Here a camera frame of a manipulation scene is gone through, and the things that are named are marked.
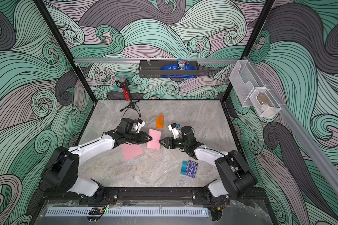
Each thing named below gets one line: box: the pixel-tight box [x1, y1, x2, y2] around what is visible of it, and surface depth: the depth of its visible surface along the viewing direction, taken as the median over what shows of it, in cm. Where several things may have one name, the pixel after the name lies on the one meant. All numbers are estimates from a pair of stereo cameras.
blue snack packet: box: [161, 58, 196, 78], surface depth 93 cm
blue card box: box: [184, 159, 199, 179], surface depth 83 cm
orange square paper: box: [155, 112, 165, 129], surface depth 108 cm
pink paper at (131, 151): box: [122, 144, 143, 161], surface depth 92 cm
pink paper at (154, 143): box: [146, 128, 162, 150], surface depth 85 cm
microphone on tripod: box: [116, 75, 142, 118], surface depth 103 cm
